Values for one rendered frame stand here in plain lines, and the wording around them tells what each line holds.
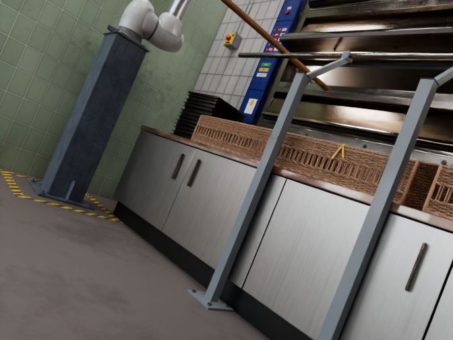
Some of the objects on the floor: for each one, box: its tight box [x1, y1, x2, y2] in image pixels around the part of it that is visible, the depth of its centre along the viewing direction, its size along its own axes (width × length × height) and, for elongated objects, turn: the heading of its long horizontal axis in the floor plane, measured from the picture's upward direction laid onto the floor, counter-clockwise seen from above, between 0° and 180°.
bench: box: [113, 125, 453, 340], centre depth 156 cm, size 56×242×58 cm, turn 127°
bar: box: [187, 51, 453, 340], centre depth 156 cm, size 31×127×118 cm, turn 127°
